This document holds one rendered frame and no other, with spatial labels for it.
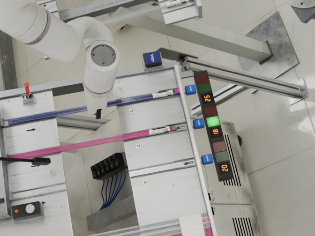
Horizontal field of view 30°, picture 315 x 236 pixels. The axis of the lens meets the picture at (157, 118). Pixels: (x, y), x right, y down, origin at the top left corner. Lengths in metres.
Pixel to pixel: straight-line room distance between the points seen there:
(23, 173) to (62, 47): 0.49
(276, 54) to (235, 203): 0.63
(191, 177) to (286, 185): 0.76
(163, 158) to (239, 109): 0.90
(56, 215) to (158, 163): 0.32
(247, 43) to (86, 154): 0.76
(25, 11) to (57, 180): 0.60
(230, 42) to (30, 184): 0.97
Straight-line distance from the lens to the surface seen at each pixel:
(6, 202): 1.64
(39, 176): 1.70
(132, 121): 1.72
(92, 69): 1.45
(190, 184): 1.66
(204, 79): 1.78
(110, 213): 2.03
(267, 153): 2.41
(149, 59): 1.75
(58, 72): 3.57
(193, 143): 1.67
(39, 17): 1.28
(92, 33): 1.50
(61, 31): 1.33
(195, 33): 2.11
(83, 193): 2.23
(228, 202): 2.23
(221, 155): 1.70
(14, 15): 1.23
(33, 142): 1.73
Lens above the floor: 1.96
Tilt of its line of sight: 43 degrees down
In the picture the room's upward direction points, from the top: 82 degrees counter-clockwise
